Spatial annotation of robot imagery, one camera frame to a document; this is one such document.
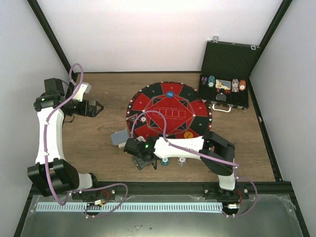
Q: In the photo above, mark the black round button in case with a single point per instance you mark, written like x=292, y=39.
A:
x=221, y=97

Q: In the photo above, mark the teal poker chip stack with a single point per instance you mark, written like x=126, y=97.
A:
x=165, y=161

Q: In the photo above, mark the light blue slotted rail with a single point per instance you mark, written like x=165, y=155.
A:
x=208, y=207

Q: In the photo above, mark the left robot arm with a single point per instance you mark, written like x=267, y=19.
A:
x=51, y=170

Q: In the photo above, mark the black poker chip case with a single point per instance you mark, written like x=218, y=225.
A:
x=227, y=61

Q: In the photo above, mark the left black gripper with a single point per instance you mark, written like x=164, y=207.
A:
x=92, y=113

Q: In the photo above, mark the blue round blind button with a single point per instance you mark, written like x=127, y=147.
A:
x=170, y=94

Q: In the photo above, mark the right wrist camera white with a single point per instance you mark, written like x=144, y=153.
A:
x=141, y=138

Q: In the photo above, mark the grey chips in case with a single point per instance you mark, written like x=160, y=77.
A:
x=235, y=85

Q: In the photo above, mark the teal chips in case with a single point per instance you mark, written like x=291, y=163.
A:
x=211, y=81

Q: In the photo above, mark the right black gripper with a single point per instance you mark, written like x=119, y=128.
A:
x=139, y=163

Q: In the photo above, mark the orange round blind button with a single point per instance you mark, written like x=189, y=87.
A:
x=188, y=135

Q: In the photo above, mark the round red black poker mat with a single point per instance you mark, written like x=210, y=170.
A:
x=174, y=116

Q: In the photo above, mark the orange chips in case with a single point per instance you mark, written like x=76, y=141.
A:
x=242, y=85

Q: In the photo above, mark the red chip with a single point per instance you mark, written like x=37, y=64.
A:
x=143, y=119

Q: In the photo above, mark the card box in case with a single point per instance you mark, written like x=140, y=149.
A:
x=223, y=84

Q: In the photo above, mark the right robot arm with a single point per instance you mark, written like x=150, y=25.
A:
x=217, y=153

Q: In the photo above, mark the purple chips in case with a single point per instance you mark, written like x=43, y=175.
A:
x=204, y=80

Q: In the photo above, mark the white card deck box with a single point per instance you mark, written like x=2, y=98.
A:
x=121, y=145

